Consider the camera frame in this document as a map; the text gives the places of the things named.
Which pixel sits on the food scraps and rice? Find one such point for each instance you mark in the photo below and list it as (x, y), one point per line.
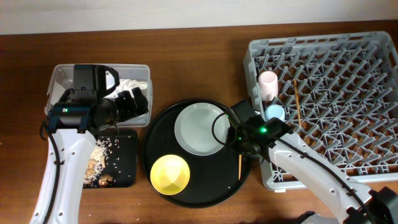
(102, 165)

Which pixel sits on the white tissue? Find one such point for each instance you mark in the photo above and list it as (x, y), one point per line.
(131, 78)

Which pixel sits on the clear plastic waste bin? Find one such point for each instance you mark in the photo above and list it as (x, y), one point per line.
(62, 79)

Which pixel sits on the grey round plate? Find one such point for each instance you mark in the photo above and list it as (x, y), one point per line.
(201, 129)

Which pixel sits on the black rectangular tray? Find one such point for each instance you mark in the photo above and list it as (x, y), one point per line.
(127, 153)

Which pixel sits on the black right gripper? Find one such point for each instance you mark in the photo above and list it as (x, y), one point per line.
(230, 140)

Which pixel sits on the yellow bowl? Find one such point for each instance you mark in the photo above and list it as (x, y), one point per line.
(170, 174)

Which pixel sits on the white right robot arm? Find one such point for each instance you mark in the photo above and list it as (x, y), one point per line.
(276, 142)

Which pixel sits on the pink plastic cup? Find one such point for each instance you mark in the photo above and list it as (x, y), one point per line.
(268, 84)

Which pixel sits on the blue plastic cup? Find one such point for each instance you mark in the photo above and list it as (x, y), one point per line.
(274, 111)

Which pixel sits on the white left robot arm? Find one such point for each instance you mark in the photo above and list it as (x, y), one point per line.
(62, 185)

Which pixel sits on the round black serving tray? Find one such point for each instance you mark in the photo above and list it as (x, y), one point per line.
(213, 178)

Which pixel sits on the grey dishwasher rack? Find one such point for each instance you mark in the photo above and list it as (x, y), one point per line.
(347, 89)

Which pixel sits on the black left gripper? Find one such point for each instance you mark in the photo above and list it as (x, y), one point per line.
(130, 109)

